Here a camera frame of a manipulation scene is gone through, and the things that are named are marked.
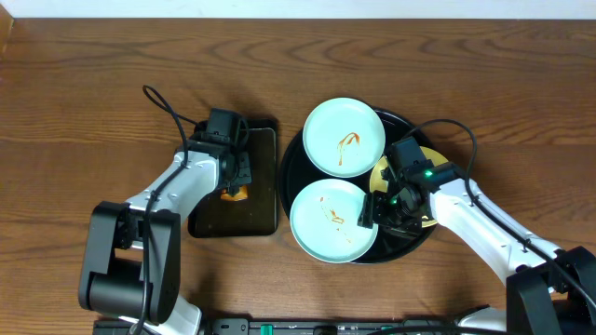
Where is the round black tray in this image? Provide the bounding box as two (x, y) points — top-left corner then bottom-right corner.
(278, 107), (436, 264)

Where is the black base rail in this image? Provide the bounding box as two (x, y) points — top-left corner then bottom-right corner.
(198, 318), (454, 335)

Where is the yellow plate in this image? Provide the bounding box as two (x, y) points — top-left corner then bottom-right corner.
(369, 146), (448, 228)

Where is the rectangular black tray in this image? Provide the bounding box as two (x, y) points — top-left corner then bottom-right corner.
(187, 119), (278, 238)

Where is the light blue plate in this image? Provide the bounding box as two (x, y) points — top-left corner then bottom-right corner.
(290, 179), (378, 263)
(302, 98), (386, 179)

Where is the orange green sponge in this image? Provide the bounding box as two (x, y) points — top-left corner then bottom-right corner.
(220, 185), (248, 202)

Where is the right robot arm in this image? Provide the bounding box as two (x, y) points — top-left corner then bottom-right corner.
(359, 160), (595, 334)

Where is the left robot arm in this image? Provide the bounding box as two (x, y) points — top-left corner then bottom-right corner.
(78, 141), (251, 334)

